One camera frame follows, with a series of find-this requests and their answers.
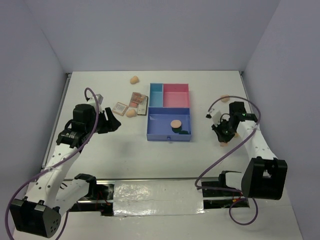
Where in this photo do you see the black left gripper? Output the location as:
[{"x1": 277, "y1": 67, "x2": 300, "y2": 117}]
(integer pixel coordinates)
[{"x1": 85, "y1": 107, "x2": 121, "y2": 135}]

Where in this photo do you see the tan gourd-shaped makeup sponge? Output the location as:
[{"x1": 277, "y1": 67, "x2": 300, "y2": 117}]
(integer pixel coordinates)
[{"x1": 220, "y1": 94, "x2": 230, "y2": 103}]

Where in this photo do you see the dark green compact front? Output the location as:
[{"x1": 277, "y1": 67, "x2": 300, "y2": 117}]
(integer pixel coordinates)
[{"x1": 179, "y1": 130, "x2": 190, "y2": 135}]

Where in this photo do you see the dark green round compact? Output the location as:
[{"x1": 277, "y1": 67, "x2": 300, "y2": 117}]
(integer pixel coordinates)
[{"x1": 171, "y1": 126, "x2": 182, "y2": 133}]

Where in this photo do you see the pink round powder puff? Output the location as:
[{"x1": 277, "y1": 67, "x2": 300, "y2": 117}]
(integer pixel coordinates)
[{"x1": 170, "y1": 119, "x2": 182, "y2": 129}]

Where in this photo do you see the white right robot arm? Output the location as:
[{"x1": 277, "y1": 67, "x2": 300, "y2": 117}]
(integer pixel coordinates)
[{"x1": 197, "y1": 101, "x2": 288, "y2": 200}]

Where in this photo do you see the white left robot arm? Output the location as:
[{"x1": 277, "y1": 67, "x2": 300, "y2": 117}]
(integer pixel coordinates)
[{"x1": 9, "y1": 103, "x2": 121, "y2": 238}]

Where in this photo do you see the orange square blush palette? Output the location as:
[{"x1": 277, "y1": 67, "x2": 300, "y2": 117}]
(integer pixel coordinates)
[{"x1": 112, "y1": 102, "x2": 129, "y2": 116}]

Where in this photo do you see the pink blush palette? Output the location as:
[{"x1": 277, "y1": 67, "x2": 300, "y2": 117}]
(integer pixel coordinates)
[{"x1": 128, "y1": 98, "x2": 140, "y2": 108}]

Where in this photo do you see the patterned eyeshadow palette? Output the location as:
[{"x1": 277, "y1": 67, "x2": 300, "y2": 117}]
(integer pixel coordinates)
[{"x1": 130, "y1": 92, "x2": 146, "y2": 104}]

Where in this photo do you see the three-colour compartment organizer tray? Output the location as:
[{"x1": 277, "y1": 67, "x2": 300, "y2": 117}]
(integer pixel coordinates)
[{"x1": 146, "y1": 83, "x2": 192, "y2": 142}]

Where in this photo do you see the silver tape covered panel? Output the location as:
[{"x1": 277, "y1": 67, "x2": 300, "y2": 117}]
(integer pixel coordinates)
[{"x1": 113, "y1": 179, "x2": 205, "y2": 217}]

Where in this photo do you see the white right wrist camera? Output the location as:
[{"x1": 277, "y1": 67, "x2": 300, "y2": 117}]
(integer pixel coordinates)
[{"x1": 205, "y1": 108, "x2": 222, "y2": 126}]

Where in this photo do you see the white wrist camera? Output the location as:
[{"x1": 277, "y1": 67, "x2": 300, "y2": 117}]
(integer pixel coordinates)
[
  {"x1": 86, "y1": 94, "x2": 104, "y2": 113},
  {"x1": 205, "y1": 108, "x2": 222, "y2": 126}
]

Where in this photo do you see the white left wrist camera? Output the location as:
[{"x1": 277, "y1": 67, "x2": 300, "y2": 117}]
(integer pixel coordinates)
[{"x1": 86, "y1": 94, "x2": 104, "y2": 113}]

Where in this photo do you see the aluminium table edge rail left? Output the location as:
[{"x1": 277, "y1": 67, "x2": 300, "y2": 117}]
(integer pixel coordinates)
[{"x1": 37, "y1": 71, "x2": 73, "y2": 173}]

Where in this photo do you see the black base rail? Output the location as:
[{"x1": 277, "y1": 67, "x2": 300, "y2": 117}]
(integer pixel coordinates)
[{"x1": 70, "y1": 178, "x2": 242, "y2": 217}]

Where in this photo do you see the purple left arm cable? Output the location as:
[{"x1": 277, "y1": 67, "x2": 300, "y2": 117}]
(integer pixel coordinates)
[{"x1": 4, "y1": 87, "x2": 101, "y2": 240}]

